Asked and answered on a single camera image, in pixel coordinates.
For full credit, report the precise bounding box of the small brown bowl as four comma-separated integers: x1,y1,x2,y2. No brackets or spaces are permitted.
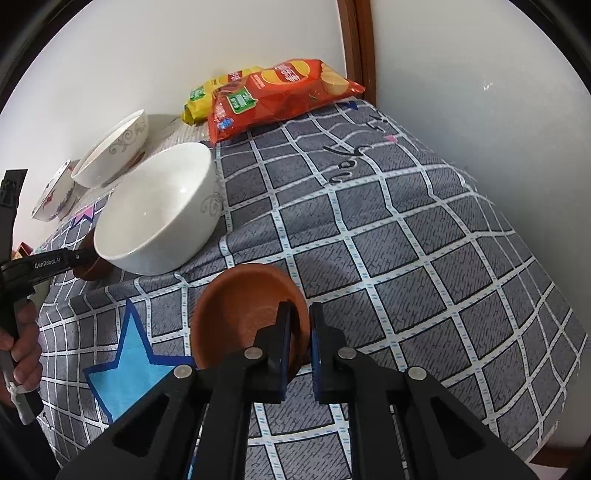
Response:
74,233,116,282
191,264,311,384

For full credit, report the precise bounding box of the person's left hand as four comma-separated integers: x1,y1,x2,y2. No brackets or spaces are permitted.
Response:
0,299,43,393

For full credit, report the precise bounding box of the blue fish pattern bowl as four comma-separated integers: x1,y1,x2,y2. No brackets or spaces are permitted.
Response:
31,160,81,222

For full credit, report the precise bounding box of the yellow chips bag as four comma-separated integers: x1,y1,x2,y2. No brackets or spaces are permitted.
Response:
181,66,264,126

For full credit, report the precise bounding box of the red chips bag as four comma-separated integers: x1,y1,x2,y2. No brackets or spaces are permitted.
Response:
208,58,366,144

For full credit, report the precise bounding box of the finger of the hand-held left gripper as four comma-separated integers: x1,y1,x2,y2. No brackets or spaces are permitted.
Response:
60,248,98,274

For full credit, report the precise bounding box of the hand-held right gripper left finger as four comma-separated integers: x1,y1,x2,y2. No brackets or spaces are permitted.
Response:
55,301,294,480

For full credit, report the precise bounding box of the brown wooden door frame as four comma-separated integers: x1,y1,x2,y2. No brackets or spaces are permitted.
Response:
336,0,377,104

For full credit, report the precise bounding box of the grey checked tablecloth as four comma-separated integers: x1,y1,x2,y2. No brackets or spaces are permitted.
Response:
37,99,580,480

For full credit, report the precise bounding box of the large white printed bowl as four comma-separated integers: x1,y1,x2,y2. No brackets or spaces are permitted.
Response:
71,110,149,189

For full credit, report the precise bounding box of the white bowl with grey print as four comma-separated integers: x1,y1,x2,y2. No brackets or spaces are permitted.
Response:
93,142,219,276

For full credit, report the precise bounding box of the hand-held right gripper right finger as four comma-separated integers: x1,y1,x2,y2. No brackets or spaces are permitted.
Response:
308,302,539,480

